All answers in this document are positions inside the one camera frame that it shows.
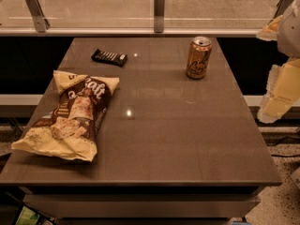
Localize orange soda can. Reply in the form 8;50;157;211
186;37;212;80

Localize black candy bar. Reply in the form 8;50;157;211
91;49;128;68

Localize grey table drawer front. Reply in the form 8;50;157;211
24;194;260;218

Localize brown chip bag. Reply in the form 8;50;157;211
11;70;119;161

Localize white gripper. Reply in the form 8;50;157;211
256;0;300;124

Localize green package under table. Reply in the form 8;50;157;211
11;204;56;225

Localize left metal railing bracket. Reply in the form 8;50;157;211
25;0;51;33

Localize metal railing bracket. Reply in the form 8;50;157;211
274;0;294;18
154;0;165;33
25;0;51;33

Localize black floor cable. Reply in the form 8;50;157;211
267;135;300;158

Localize middle metal railing bracket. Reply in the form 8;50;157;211
154;0;165;33

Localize right metal railing bracket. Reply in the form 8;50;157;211
274;0;294;18

